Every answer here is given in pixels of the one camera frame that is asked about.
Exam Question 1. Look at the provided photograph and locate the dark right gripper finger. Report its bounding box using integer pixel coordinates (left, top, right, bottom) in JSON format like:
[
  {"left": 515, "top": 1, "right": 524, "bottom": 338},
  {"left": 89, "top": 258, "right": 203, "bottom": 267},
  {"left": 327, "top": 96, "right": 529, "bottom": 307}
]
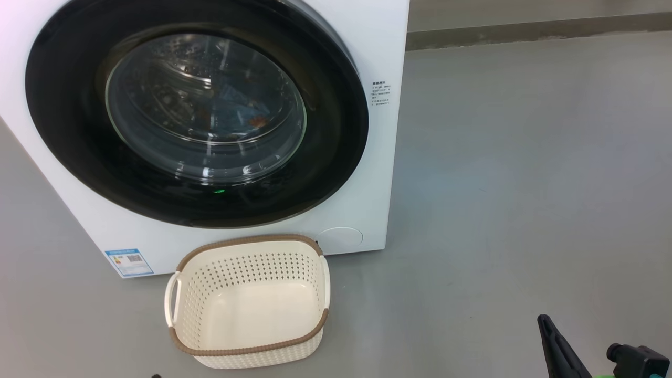
[{"left": 537, "top": 314, "right": 593, "bottom": 378}]

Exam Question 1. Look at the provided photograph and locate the blue patterned cloth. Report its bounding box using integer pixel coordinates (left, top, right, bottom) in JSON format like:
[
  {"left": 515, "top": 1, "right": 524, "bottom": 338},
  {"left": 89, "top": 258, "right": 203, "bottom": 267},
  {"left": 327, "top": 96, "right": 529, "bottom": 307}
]
[{"left": 197, "top": 73, "right": 279, "bottom": 137}]

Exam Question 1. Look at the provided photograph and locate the black round glass washer door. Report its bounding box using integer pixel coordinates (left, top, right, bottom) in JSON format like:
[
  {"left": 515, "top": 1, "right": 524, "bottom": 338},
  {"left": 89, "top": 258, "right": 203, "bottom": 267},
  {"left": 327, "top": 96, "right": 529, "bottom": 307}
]
[{"left": 25, "top": 0, "right": 370, "bottom": 229}]

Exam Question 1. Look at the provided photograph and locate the white washing machine body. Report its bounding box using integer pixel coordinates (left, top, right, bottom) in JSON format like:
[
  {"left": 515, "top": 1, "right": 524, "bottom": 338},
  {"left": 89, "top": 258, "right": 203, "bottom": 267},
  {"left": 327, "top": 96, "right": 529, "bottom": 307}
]
[{"left": 0, "top": 0, "right": 411, "bottom": 279}]

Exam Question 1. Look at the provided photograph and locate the cream basket with brown rim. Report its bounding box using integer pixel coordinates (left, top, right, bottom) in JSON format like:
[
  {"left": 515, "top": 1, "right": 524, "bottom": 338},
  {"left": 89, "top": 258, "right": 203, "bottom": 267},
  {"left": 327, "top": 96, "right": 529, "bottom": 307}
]
[{"left": 164, "top": 235, "right": 331, "bottom": 369}]

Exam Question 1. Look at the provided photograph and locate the blue energy label sticker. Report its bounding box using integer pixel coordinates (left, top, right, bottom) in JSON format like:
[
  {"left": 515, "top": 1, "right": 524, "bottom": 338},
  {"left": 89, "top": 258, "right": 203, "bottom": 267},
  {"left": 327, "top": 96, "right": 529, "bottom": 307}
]
[{"left": 104, "top": 248, "right": 155, "bottom": 278}]

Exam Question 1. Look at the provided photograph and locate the round white filter cover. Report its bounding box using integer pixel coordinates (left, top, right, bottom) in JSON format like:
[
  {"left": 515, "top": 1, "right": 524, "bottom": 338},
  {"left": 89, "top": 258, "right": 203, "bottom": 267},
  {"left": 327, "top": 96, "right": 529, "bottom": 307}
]
[{"left": 317, "top": 227, "right": 364, "bottom": 254}]

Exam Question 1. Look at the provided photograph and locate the small printed text label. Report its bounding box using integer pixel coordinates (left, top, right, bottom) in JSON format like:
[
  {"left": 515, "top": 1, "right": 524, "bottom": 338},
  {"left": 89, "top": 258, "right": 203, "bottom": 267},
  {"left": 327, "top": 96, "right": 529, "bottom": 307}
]
[{"left": 371, "top": 81, "right": 391, "bottom": 107}]

